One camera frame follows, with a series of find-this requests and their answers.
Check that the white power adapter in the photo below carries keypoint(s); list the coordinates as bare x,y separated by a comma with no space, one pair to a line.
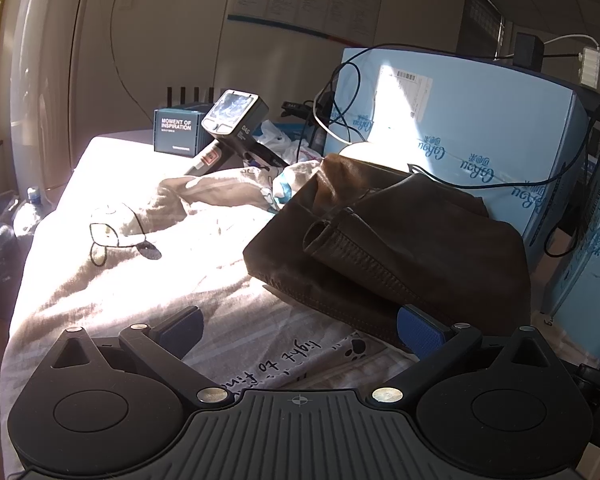
590,67

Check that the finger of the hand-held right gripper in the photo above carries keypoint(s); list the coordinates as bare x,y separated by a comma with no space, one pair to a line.
269,156

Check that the black router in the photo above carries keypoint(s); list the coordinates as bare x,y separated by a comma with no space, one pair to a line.
182,96

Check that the small light blue cardboard box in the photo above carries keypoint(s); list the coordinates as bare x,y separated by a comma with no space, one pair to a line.
480,120

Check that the dark blue printed box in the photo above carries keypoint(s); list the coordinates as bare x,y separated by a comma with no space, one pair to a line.
177,132

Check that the crumpled cartoon print cloth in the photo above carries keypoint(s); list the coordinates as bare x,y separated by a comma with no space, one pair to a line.
215,187

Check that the small black device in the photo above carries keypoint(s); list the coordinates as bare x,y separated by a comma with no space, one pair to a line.
295,106

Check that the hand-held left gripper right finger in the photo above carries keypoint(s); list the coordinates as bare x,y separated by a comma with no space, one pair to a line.
420,334

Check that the white plastic bag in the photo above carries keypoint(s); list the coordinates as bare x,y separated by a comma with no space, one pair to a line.
275,137

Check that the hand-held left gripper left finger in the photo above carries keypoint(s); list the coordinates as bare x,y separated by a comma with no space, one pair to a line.
180,329

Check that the black power adapter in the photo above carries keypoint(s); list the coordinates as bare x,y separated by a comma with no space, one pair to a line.
527,50

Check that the large light blue cardboard box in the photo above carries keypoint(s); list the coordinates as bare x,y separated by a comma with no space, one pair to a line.
595,270

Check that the printed striped bed sheet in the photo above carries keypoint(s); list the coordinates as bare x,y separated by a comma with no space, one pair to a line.
130,285

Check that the dark brown leather jacket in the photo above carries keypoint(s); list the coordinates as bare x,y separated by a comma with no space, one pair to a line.
405,240

